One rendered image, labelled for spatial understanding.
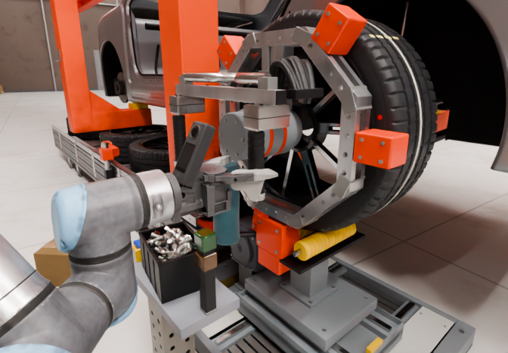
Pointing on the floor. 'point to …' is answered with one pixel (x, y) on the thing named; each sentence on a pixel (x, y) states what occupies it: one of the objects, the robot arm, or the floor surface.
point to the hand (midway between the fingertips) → (254, 162)
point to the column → (167, 335)
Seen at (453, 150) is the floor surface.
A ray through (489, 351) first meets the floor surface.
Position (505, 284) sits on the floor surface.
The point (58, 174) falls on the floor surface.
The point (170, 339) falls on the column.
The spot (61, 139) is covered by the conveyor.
